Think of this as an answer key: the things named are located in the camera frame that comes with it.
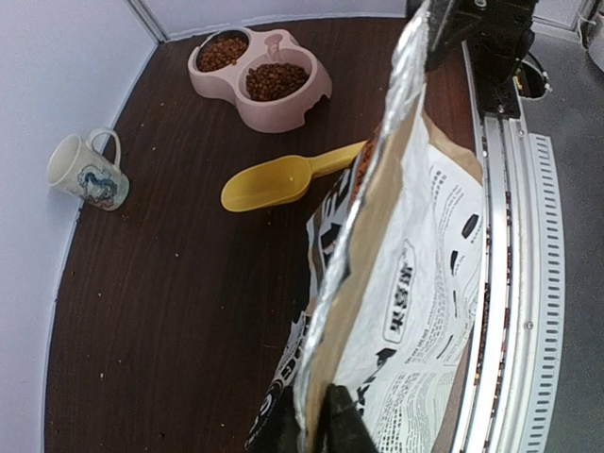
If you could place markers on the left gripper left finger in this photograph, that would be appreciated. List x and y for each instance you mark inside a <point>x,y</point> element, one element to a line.
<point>280,433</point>

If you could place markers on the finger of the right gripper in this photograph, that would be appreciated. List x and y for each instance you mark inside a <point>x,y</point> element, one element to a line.
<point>451,22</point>

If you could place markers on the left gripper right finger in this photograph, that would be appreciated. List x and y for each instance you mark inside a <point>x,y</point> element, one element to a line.
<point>340,428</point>

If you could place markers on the pink double pet bowl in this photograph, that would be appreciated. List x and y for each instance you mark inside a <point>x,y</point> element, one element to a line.
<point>267,76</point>

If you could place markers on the brown pet food bag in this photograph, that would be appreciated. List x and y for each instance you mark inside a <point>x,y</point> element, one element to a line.
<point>394,276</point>

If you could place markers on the yellow plastic scoop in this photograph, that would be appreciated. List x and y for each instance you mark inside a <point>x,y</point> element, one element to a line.
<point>283,180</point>

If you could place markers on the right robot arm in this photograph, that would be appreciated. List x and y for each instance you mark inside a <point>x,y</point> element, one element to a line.
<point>502,30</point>

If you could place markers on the white patterned mug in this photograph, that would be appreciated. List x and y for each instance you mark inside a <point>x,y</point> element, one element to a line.
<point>77,168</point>

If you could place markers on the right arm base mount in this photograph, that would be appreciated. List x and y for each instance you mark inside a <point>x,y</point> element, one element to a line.
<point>505,70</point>

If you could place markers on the right aluminium frame post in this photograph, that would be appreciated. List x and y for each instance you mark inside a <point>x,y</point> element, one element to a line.
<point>148,20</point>

